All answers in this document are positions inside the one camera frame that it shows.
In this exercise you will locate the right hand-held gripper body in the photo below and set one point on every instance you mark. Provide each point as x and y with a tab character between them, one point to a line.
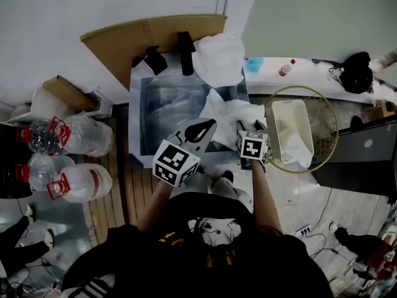
252	146

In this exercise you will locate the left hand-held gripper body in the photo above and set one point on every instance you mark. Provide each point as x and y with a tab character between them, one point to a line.
173	163

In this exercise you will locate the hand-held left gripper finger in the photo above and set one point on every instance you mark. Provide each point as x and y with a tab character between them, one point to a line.
204	143
180	133

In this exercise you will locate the white cloth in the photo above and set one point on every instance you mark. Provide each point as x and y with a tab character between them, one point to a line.
220	57
229	116
297	154

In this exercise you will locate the white plastic basket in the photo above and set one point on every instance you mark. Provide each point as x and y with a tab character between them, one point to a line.
288	120

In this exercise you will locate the person's right forearm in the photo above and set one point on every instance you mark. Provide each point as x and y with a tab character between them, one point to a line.
265	200

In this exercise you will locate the person's left forearm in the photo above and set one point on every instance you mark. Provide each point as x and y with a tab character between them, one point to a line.
155	206

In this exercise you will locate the long cardboard box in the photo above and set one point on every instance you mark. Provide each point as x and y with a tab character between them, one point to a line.
68	93

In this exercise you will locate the white open box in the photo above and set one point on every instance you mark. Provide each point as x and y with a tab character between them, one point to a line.
43	107

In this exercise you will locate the grey square sink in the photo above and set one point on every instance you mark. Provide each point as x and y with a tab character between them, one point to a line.
167	104

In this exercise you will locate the person's black shoe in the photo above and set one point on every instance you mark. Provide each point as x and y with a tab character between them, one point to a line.
228	176

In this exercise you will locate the person's light trousers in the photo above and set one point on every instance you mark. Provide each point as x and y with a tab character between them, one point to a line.
217	191

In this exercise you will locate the small bottle with red label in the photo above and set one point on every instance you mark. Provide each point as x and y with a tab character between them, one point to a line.
283	70

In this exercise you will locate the blue cloth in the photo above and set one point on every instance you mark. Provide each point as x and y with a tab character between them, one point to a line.
254	65

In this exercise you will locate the white window ledge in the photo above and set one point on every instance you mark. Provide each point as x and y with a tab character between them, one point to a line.
310	79

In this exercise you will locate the wooden slat pallet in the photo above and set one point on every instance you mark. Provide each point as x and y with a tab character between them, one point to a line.
108	197

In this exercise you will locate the black pump bottle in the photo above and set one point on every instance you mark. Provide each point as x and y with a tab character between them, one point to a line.
155	62

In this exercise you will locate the tall black bottle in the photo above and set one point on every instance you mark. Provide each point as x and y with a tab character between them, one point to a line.
186	54

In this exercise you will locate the large plastic water bottle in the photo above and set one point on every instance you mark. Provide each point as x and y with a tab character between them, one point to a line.
90	135
46	172
87	183

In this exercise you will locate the white power strip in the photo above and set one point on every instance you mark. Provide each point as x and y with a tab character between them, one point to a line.
302	231

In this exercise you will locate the person's black shirt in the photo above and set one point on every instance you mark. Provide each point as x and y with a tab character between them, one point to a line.
186	265

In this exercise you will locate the dark grey desk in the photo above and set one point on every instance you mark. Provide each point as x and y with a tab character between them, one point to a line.
356	166

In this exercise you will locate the large cardboard sheet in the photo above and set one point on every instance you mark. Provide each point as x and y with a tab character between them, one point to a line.
124	39

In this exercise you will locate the black bag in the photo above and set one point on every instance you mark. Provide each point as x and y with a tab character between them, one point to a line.
356	73

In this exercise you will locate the pale roller blind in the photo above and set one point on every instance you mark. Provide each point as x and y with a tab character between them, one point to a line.
310	17

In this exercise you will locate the ridged clear water bottle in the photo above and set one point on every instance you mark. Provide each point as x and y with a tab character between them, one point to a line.
43	138

